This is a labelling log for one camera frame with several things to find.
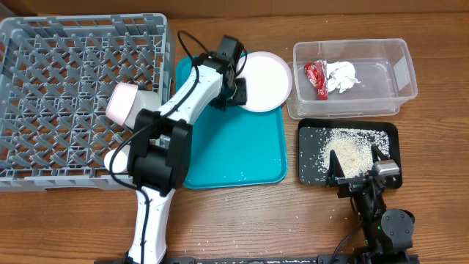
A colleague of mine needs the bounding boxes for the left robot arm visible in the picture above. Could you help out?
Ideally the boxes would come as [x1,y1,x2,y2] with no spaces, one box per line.
[126,35,247,263]

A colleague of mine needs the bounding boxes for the small white pink bowl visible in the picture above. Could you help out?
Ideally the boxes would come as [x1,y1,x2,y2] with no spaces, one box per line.
[105,82,138,129]

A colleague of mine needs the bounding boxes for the grey dish rack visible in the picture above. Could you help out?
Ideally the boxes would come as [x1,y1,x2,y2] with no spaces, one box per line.
[1,13,174,192]

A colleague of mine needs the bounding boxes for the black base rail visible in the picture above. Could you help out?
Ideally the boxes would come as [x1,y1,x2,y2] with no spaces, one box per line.
[94,254,420,264]

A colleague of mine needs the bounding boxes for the red snack wrapper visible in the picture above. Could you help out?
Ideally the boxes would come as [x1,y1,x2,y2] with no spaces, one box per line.
[303,60,328,100]

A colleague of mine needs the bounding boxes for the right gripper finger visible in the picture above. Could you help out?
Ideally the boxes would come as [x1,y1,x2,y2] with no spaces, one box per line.
[327,150,345,180]
[371,144,389,161]

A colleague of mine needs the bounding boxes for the clear plastic bin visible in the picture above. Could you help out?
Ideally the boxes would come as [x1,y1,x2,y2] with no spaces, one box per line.
[287,38,418,120]

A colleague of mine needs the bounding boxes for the large white plate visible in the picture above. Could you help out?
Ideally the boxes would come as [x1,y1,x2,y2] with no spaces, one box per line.
[237,51,292,112]

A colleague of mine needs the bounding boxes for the white napkin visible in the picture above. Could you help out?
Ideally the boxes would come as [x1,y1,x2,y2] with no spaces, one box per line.
[325,61,360,93]

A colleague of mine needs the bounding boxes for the white cup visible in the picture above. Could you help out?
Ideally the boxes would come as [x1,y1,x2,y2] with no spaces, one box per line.
[104,145,130,174]

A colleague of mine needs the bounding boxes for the black tray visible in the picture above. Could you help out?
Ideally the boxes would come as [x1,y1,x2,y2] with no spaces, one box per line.
[297,119,401,171]

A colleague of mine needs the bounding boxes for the pile of rice grains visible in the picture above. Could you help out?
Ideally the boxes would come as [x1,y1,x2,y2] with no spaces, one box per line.
[298,127,389,185]

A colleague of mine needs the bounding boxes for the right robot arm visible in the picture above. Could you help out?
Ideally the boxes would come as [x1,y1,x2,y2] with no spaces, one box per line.
[326,144,420,264]

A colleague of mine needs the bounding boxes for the teal serving tray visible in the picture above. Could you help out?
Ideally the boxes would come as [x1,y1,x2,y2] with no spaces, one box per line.
[174,52,289,190]

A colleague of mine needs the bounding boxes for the grey bowl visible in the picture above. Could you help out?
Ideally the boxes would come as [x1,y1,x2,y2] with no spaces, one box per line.
[124,90,161,129]

